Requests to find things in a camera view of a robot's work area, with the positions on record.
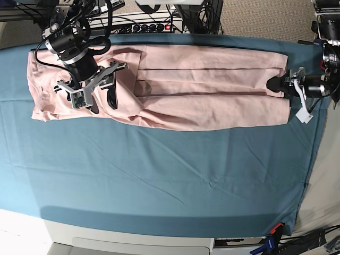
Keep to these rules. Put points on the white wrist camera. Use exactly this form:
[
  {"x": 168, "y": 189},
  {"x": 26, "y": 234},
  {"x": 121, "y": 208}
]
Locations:
[
  {"x": 81, "y": 99},
  {"x": 303, "y": 114}
]

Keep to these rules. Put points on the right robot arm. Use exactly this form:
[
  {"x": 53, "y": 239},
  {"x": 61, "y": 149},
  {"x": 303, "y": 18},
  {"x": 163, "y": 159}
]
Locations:
[{"x": 69, "y": 37}]

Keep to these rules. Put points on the pink T-shirt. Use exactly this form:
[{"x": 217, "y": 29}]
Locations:
[{"x": 194, "y": 88}]

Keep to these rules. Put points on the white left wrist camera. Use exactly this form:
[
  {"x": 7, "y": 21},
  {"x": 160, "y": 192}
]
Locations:
[{"x": 303, "y": 114}]

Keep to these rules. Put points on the teal table cloth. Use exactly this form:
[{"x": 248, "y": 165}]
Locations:
[{"x": 68, "y": 166}]

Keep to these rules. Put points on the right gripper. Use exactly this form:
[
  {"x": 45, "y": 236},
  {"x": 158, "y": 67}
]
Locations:
[{"x": 86, "y": 69}]

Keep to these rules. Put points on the white power strip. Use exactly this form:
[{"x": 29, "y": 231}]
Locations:
[{"x": 121, "y": 26}]

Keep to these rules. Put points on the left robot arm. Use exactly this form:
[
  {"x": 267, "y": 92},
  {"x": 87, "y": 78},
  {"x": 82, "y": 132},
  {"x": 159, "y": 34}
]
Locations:
[{"x": 326, "y": 27}]

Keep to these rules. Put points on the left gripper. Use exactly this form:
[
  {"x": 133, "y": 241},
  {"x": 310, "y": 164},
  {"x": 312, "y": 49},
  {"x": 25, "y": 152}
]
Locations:
[{"x": 312, "y": 85}]

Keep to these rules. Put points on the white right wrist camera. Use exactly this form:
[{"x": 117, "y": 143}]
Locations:
[{"x": 81, "y": 99}]

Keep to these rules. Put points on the orange blue clamp bottom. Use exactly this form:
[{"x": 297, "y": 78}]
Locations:
[{"x": 271, "y": 242}]

